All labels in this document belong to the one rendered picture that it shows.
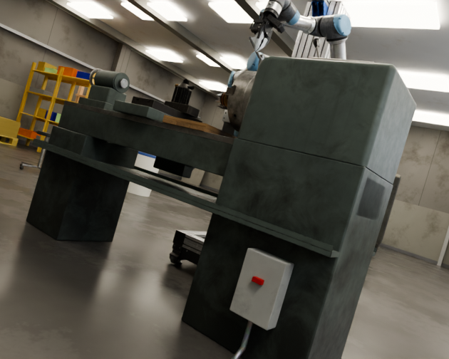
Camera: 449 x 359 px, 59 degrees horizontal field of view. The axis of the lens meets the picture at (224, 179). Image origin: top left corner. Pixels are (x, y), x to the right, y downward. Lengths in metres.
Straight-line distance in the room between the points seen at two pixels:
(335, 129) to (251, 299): 0.73
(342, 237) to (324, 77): 0.63
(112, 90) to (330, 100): 1.59
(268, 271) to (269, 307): 0.13
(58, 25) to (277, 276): 9.84
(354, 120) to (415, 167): 9.99
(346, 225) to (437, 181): 9.96
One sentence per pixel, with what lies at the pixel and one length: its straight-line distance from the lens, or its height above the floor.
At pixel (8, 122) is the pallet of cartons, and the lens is 9.11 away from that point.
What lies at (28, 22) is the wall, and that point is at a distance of 10.50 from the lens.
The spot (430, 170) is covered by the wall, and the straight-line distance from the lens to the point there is 11.48.
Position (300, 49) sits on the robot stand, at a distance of 2.96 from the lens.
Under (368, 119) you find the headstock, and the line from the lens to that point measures 1.55.
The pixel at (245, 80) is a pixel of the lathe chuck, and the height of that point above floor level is 1.15.
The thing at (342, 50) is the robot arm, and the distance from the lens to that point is 2.43.
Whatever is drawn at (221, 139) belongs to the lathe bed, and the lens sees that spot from 1.88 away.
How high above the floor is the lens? 0.70
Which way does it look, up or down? 1 degrees down
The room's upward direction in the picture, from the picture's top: 16 degrees clockwise
